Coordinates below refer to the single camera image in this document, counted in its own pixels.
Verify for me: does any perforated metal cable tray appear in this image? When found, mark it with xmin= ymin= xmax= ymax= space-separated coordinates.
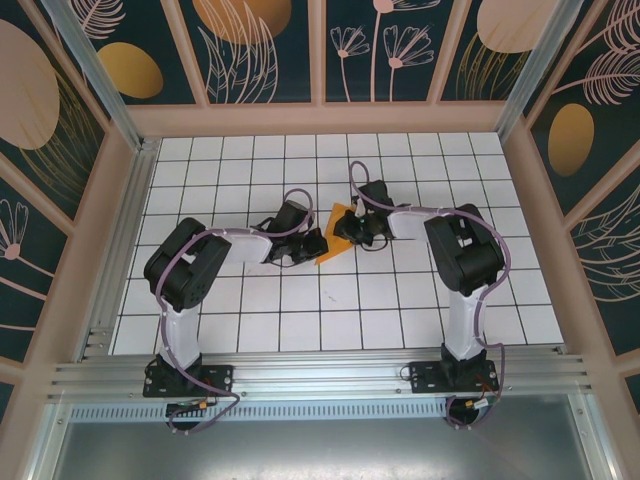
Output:
xmin=69 ymin=401 xmax=452 ymax=423

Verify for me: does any aluminium mounting rail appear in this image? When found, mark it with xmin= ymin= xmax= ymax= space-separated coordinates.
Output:
xmin=47 ymin=343 xmax=597 ymax=404

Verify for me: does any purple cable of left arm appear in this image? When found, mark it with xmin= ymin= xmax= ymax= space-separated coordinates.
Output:
xmin=154 ymin=187 xmax=317 ymax=437

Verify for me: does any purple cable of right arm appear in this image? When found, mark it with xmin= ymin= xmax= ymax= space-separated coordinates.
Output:
xmin=348 ymin=160 xmax=513 ymax=432

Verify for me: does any aluminium corner post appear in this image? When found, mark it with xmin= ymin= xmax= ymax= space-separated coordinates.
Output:
xmin=495 ymin=0 xmax=587 ymax=147
xmin=39 ymin=0 xmax=147 ymax=152

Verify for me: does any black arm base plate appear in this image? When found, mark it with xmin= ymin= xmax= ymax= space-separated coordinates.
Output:
xmin=409 ymin=359 xmax=500 ymax=397
xmin=143 ymin=363 xmax=236 ymax=399

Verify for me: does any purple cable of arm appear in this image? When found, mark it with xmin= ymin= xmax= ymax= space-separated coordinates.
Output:
xmin=348 ymin=160 xmax=513 ymax=432
xmin=154 ymin=187 xmax=317 ymax=437

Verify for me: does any aluminium side rail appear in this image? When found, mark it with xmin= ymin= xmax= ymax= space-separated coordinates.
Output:
xmin=74 ymin=139 xmax=163 ymax=362

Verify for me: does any grey metal sheet panel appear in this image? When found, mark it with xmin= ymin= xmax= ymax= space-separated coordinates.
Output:
xmin=43 ymin=418 xmax=614 ymax=480

